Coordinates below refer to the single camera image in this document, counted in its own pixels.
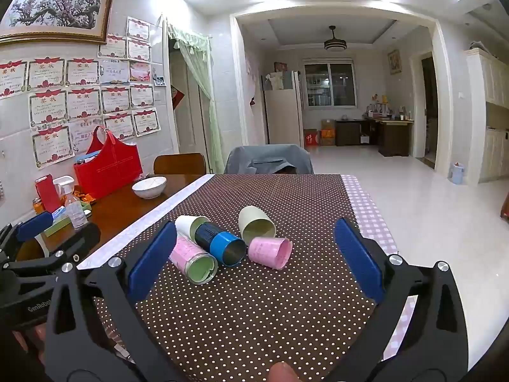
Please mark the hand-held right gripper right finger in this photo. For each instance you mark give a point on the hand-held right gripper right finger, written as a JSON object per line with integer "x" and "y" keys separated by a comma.
{"x": 360, "y": 264}

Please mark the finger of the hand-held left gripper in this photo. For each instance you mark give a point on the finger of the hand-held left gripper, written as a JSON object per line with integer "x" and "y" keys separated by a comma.
{"x": 34, "y": 225}
{"x": 81, "y": 240}

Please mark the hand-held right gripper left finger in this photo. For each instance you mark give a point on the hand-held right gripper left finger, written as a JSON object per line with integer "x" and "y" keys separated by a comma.
{"x": 153, "y": 264}

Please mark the pink cup with green inside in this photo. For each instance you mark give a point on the pink cup with green inside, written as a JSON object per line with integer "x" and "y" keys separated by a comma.
{"x": 193, "y": 260}

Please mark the white cup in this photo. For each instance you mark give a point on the white cup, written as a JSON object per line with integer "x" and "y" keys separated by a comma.
{"x": 187, "y": 225}

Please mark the dark blue cup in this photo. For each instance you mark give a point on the dark blue cup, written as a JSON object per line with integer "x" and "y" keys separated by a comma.
{"x": 222, "y": 244}

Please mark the pale green cup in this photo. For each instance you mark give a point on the pale green cup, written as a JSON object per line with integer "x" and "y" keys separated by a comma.
{"x": 256, "y": 225}

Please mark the person's left hand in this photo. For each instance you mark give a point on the person's left hand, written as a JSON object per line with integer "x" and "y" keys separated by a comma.
{"x": 37, "y": 334}

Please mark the person's right hand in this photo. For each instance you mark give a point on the person's right hand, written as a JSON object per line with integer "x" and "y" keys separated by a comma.
{"x": 283, "y": 373}

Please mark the green flat box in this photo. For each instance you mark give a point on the green flat box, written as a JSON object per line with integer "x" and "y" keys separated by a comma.
{"x": 59, "y": 225}

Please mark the orange snack packets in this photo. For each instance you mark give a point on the orange snack packets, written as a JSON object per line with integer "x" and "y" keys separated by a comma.
{"x": 85, "y": 198}

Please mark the clear spray bottle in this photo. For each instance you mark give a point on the clear spray bottle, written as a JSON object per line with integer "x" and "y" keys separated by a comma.
{"x": 65, "y": 191}

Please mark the white cloth strip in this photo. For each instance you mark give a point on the white cloth strip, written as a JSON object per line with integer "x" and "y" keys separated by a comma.
{"x": 159, "y": 211}

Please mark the pink checked tablecloth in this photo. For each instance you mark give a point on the pink checked tablecloth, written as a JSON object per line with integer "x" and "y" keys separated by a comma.
{"x": 370, "y": 207}

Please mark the white bowl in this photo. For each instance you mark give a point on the white bowl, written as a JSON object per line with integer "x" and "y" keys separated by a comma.
{"x": 149, "y": 188}

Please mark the red bag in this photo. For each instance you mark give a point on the red bag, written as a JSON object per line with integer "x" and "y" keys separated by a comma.
{"x": 105, "y": 167}

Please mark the wooden chair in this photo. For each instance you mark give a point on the wooden chair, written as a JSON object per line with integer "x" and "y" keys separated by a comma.
{"x": 179, "y": 164}

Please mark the brown polka dot tablecloth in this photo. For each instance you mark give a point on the brown polka dot tablecloth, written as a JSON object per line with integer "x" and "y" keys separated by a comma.
{"x": 258, "y": 318}

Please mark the dark wooden desk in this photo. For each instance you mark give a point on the dark wooden desk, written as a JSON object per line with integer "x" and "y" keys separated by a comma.
{"x": 393, "y": 137}

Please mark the blue trash bin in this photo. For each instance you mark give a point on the blue trash bin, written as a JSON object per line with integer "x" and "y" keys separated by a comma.
{"x": 458, "y": 174}

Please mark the brown cardboard boxes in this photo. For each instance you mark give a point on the brown cardboard boxes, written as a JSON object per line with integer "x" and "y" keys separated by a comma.
{"x": 328, "y": 133}

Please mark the red cardboard box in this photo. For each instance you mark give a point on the red cardboard box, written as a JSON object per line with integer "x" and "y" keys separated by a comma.
{"x": 310, "y": 138}

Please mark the grey jacket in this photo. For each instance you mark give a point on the grey jacket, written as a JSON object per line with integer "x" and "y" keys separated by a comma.
{"x": 266, "y": 161}

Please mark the white refrigerator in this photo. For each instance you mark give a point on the white refrigerator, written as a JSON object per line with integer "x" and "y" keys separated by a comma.
{"x": 282, "y": 115}

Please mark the red door decoration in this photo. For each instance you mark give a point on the red door decoration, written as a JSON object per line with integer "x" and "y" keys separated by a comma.
{"x": 178, "y": 97}

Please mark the window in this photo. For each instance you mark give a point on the window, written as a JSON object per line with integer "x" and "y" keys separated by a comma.
{"x": 330, "y": 83}

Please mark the green door curtain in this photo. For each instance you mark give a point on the green door curtain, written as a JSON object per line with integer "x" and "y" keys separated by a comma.
{"x": 202, "y": 87}

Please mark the framed plum blossom painting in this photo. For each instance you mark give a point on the framed plum blossom painting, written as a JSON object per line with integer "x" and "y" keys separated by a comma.
{"x": 55, "y": 8}

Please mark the white cabinet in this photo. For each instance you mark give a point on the white cabinet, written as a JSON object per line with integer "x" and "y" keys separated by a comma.
{"x": 491, "y": 87}

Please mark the ceiling fan lamp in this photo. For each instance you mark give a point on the ceiling fan lamp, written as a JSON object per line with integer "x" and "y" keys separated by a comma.
{"x": 336, "y": 43}

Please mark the wall of award certificates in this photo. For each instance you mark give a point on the wall of award certificates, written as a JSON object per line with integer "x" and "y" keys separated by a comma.
{"x": 83, "y": 99}

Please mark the small framed wall picture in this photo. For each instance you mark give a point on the small framed wall picture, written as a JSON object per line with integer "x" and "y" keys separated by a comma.
{"x": 394, "y": 61}

